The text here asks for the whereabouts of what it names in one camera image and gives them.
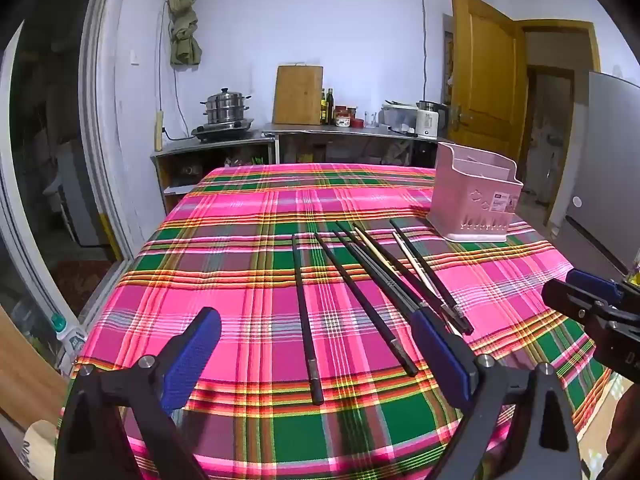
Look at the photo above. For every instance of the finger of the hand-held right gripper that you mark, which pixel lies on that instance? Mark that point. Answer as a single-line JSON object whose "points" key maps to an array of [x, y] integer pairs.
{"points": [[595, 286], [570, 300]]}

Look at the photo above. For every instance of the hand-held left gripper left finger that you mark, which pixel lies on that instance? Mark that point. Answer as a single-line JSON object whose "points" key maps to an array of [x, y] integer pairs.
{"points": [[195, 355]]}

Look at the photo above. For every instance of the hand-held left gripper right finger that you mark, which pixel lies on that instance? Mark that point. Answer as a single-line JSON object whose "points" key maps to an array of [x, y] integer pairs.
{"points": [[442, 355]]}

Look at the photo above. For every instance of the black chopstick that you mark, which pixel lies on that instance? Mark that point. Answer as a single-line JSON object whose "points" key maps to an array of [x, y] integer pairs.
{"points": [[370, 266], [380, 262], [360, 300], [302, 310], [435, 299], [425, 266]]}

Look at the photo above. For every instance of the wooden chopstick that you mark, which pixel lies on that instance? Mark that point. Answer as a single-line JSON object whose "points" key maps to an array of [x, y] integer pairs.
{"points": [[415, 264], [375, 252]]}

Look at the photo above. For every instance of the pink plastic utensil holder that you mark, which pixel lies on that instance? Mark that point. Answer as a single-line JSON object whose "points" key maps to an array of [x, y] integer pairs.
{"points": [[475, 200]]}

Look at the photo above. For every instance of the person's right forearm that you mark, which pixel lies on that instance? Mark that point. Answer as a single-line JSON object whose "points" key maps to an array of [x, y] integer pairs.
{"points": [[625, 430]]}

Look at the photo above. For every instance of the pink green plaid tablecloth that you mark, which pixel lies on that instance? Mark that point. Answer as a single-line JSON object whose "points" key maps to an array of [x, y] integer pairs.
{"points": [[240, 270]]}

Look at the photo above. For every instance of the grey refrigerator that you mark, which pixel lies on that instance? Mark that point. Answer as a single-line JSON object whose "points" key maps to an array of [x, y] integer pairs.
{"points": [[595, 170]]}

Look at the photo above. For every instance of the green cap plastic bottle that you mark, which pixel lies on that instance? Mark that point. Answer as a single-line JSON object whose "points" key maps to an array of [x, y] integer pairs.
{"points": [[72, 342]]}

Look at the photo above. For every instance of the beige container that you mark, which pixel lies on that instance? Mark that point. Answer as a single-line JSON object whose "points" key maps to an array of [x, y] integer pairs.
{"points": [[41, 452]]}

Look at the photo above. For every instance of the low steel counter shelf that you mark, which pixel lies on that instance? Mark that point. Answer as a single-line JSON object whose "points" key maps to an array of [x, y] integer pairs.
{"points": [[210, 146]]}

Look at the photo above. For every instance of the induction cooktop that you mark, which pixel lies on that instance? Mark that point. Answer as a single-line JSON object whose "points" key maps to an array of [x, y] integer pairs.
{"points": [[222, 131]]}

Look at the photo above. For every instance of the beige power strip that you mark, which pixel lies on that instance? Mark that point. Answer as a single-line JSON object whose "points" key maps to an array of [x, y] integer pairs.
{"points": [[159, 130]]}

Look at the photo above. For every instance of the white electric kettle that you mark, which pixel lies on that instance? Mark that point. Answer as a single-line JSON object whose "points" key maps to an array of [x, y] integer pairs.
{"points": [[428, 121]]}

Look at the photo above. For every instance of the yellow wooden door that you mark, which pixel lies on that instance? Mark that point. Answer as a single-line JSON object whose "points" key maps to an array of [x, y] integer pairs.
{"points": [[487, 75]]}

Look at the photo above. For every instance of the clear plastic storage box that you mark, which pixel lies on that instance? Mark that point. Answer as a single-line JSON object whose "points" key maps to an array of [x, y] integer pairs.
{"points": [[399, 117]]}

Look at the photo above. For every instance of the clear drinking glasses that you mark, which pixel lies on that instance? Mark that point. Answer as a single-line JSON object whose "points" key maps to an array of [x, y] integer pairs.
{"points": [[370, 119]]}

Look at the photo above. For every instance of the red lid container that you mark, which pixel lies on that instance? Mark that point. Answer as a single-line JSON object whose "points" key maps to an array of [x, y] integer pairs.
{"points": [[357, 122]]}

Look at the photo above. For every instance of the steel steamer pot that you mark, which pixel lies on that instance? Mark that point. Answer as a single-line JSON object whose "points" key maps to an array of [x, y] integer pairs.
{"points": [[226, 106]]}

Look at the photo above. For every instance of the red sauce jar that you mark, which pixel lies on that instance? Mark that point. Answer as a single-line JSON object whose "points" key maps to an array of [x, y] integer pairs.
{"points": [[342, 117]]}

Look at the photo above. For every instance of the dark oil bottle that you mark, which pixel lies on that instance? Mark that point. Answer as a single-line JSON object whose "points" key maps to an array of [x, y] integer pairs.
{"points": [[330, 107]]}

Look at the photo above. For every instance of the yellow oil bottle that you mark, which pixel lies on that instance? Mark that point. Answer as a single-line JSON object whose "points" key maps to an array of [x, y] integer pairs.
{"points": [[323, 109]]}

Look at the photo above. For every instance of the wooden cutting board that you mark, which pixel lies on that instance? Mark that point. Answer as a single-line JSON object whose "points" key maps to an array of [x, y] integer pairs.
{"points": [[297, 95]]}

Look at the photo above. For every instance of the green knotted curtain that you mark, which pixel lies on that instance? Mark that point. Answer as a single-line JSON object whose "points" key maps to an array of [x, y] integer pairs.
{"points": [[184, 25]]}

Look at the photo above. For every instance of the white window frame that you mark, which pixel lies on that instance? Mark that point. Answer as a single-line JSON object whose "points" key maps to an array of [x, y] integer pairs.
{"points": [[100, 110]]}

